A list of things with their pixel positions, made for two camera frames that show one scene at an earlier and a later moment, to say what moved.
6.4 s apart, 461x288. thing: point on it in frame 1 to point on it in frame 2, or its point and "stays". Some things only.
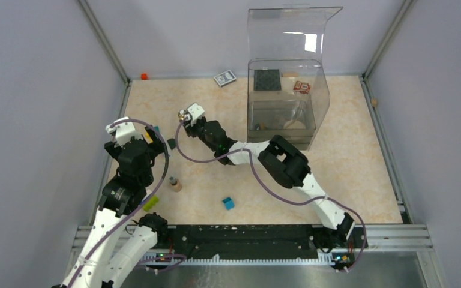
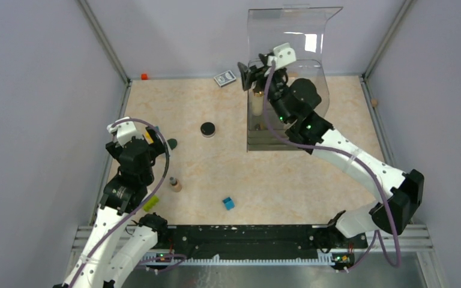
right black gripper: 190,128 to 248,76
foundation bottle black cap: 175,184 stays
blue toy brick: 229,204 stays
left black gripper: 156,147 stays
